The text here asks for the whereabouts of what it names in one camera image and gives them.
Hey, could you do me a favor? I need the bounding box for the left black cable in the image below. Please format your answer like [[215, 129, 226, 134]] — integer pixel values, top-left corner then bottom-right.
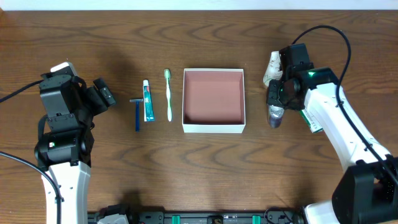
[[0, 79, 63, 224]]

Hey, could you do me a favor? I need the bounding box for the blue disposable razor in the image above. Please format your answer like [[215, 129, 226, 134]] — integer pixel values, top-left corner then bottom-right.
[[129, 98, 144, 132]]

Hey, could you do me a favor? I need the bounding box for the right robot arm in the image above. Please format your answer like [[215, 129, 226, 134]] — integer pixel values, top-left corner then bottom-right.
[[263, 65, 397, 223]]

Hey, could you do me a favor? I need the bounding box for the teal toothpaste tube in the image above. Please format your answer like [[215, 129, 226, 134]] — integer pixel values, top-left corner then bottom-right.
[[143, 80, 155, 122]]

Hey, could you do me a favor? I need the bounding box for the green white toothbrush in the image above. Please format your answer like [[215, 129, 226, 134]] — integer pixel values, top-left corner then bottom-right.
[[164, 69, 172, 122]]

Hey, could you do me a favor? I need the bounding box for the white floral lotion tube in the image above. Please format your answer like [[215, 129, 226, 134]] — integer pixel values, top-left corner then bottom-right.
[[262, 51, 283, 87]]

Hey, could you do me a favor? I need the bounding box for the right black cable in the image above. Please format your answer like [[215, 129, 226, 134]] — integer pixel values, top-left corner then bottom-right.
[[291, 24, 398, 187]]

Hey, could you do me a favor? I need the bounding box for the black cable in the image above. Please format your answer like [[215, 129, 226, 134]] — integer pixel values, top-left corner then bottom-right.
[[291, 24, 398, 187], [0, 79, 63, 224]]

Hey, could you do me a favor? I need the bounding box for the green white soap box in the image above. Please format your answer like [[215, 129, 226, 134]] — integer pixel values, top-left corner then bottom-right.
[[300, 109, 323, 133]]

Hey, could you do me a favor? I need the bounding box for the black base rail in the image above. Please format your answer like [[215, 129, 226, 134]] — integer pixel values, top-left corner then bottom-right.
[[88, 204, 307, 224]]

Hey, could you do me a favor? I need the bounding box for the white cardboard box pink interior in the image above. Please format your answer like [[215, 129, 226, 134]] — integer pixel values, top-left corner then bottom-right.
[[182, 68, 246, 134]]

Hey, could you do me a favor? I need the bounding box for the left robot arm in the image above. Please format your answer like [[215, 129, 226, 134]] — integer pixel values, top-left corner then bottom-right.
[[34, 75, 116, 223]]

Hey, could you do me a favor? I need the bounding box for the clear pump soap bottle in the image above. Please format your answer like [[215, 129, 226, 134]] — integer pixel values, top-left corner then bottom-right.
[[268, 105, 284, 128]]

